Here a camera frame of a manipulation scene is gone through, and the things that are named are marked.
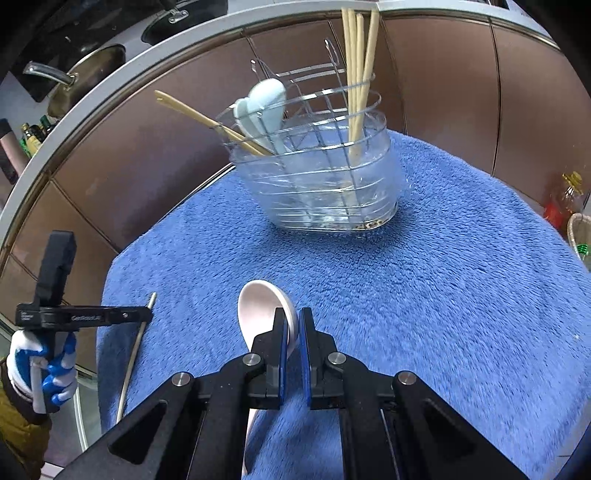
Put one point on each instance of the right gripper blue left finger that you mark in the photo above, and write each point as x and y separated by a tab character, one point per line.
267	387

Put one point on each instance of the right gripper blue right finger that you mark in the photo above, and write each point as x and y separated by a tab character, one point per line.
322	386

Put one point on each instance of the pink ceramic spoon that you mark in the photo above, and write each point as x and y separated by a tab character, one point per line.
256	305

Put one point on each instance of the light blue ceramic spoon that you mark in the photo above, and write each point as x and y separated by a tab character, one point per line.
265	109

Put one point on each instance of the white ceramic spoon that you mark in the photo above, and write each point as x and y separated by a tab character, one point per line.
244	122

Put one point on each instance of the left hand blue white glove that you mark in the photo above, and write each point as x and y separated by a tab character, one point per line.
41	369

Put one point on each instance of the brown thermos kettle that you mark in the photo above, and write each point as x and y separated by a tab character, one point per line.
12	148

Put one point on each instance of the blue terry towel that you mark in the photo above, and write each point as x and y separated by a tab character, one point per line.
466	286

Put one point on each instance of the olive oil bottle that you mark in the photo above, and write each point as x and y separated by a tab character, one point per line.
33	135

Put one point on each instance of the bronze wok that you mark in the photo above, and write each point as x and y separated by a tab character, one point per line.
74	84

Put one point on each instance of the cooking oil bottle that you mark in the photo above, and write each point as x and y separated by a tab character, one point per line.
565	198

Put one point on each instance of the wicker waste basket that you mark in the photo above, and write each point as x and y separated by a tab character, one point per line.
579	237

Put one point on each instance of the black wok with lid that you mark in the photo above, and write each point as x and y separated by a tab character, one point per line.
178	16

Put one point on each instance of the clear wire utensil holder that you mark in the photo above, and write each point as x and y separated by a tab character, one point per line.
314	187

